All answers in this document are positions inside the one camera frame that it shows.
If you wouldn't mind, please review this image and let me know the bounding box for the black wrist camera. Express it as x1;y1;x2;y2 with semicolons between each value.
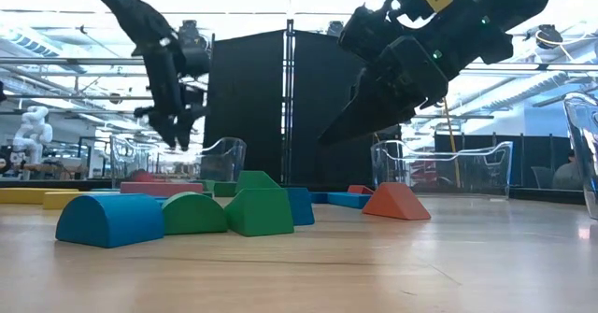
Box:
339;0;471;66
177;19;212;79

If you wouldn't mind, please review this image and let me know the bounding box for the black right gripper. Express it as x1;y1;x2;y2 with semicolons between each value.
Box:
319;35;452;146

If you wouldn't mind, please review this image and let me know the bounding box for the low black partition wall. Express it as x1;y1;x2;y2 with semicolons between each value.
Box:
433;133;577;192

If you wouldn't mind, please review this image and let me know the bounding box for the orange triangular prism block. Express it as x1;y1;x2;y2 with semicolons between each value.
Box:
361;181;433;221

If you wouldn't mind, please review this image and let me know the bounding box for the small red block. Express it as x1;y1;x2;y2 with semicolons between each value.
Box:
130;169;156;184

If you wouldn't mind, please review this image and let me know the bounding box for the white robot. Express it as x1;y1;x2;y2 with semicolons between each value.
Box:
11;105;55;165

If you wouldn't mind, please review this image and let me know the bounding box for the long pink block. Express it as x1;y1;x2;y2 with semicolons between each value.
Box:
120;181;205;198

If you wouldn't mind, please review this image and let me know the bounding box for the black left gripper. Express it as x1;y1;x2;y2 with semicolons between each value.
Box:
133;45;211;151

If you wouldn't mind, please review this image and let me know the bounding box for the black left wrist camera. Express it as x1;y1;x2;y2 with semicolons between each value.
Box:
177;19;212;79

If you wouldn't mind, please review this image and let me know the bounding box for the green half-cylinder block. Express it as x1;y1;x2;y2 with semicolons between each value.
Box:
161;191;229;235

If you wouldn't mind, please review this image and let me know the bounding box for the grey office chair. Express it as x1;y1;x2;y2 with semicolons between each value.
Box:
532;165;556;191

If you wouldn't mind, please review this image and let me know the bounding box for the large clear plastic bin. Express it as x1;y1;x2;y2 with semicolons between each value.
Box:
562;92;598;221

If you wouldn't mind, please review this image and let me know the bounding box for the black folding partition screen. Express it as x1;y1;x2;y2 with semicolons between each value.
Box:
203;21;375;188

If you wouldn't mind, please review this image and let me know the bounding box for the medium blue block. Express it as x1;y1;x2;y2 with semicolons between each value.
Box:
284;186;316;227

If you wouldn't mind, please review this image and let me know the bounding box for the medium green block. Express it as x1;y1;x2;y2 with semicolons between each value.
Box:
235;170;282;195

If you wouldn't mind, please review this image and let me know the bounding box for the yellow cable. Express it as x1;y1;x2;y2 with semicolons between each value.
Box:
441;95;463;188

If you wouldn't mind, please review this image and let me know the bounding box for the black overhead camera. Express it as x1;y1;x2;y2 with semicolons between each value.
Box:
326;20;349;38

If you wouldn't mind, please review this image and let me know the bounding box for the long yellow block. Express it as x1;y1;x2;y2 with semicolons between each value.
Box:
0;187;79;206
42;191;97;211

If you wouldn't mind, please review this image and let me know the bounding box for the green triangular prism block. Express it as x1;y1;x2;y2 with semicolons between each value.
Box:
223;187;296;237

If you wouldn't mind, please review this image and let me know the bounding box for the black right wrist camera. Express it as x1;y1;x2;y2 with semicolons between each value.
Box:
339;0;471;66

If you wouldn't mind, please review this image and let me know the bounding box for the person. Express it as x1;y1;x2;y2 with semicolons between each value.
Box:
550;149;585;192

